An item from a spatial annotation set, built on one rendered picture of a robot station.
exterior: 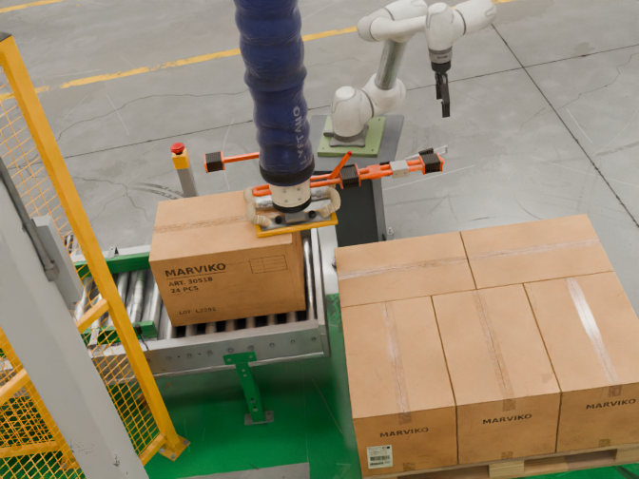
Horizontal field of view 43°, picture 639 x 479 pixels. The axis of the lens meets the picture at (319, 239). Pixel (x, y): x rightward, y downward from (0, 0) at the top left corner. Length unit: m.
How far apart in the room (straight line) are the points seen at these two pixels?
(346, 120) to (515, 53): 2.61
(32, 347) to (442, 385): 1.58
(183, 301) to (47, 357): 1.17
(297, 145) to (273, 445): 1.43
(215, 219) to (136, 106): 3.02
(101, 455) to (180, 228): 1.11
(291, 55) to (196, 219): 0.94
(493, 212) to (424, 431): 1.90
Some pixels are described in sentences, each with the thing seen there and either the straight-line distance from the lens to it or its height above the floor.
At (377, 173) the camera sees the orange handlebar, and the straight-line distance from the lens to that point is 3.40.
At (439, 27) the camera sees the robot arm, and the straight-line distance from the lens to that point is 3.04.
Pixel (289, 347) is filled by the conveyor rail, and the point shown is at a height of 0.49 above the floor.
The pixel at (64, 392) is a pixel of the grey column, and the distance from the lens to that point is 2.62.
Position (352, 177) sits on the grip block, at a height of 1.09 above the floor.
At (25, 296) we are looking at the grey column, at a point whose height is 1.66.
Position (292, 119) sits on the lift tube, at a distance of 3.10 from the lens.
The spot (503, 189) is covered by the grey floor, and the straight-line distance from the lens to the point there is 5.02.
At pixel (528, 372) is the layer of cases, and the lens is 3.31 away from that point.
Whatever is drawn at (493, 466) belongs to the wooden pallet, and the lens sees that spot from 3.57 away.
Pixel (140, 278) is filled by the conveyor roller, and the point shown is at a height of 0.55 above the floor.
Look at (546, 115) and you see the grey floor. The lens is 5.68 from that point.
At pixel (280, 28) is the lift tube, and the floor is 1.83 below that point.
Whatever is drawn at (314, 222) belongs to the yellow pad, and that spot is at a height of 0.96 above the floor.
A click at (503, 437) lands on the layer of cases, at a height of 0.30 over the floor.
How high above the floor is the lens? 3.10
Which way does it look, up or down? 41 degrees down
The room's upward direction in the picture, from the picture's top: 10 degrees counter-clockwise
